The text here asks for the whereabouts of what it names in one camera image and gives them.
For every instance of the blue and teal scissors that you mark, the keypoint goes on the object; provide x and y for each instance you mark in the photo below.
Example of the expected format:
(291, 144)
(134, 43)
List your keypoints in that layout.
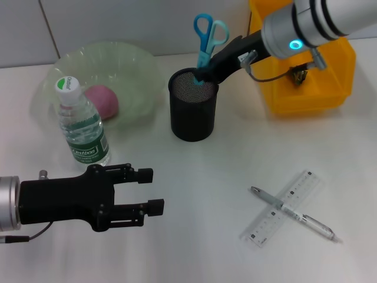
(203, 56)

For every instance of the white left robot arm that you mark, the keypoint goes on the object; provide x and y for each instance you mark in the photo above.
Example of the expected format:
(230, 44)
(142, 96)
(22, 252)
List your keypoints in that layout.
(9, 200)

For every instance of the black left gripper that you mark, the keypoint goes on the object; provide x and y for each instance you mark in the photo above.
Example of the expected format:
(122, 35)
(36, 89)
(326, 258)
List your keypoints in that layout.
(59, 200)

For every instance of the yellow plastic bin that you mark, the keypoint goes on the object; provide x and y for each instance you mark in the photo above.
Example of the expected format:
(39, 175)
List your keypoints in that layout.
(309, 97)

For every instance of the pink peach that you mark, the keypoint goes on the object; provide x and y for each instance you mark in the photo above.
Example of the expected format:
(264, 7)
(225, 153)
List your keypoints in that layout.
(103, 100)

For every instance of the transparent plastic ruler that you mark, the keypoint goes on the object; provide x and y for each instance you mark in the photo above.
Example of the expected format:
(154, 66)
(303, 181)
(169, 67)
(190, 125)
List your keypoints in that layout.
(265, 230)

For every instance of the clear green-label water bottle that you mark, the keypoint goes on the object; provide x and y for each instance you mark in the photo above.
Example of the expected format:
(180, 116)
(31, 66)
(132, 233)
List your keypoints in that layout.
(82, 126)

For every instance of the black mesh pen holder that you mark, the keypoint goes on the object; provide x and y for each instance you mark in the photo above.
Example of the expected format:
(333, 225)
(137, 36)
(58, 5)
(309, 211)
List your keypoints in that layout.
(191, 118)

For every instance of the grey and clear pen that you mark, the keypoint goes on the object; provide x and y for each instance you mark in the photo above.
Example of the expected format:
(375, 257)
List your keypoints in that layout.
(268, 197)

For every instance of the pale green glass fruit plate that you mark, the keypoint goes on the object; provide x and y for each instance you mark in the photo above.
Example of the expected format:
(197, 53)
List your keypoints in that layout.
(117, 65)

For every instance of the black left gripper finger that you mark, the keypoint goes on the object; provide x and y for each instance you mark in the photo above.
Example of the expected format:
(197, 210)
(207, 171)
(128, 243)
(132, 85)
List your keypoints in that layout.
(156, 207)

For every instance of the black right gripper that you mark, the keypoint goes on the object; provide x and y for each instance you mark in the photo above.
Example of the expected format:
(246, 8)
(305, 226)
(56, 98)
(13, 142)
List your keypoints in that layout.
(238, 53)

